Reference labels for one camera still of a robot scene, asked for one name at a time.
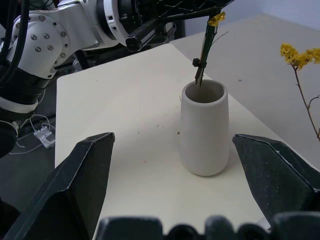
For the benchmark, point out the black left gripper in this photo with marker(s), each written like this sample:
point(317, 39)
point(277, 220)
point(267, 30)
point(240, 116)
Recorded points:
point(145, 31)

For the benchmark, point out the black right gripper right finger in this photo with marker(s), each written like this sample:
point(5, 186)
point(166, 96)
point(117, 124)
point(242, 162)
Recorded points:
point(277, 180)

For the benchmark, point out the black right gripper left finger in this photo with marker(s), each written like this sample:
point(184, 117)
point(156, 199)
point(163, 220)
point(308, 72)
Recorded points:
point(62, 185)

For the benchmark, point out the green flower stem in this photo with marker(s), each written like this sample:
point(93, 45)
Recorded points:
point(207, 47)

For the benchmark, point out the yellow flower bouquet, brown stem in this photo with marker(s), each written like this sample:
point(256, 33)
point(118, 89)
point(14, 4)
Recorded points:
point(298, 58)

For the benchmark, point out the white plastic connector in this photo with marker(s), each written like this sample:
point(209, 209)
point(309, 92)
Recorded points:
point(45, 137)

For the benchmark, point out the black rounded robot part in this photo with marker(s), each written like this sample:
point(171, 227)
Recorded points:
point(6, 138)

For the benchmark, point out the white ceramic vase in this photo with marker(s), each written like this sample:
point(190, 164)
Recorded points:
point(205, 135)

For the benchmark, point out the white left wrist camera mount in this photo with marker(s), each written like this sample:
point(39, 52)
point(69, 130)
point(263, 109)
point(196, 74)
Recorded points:
point(113, 23)

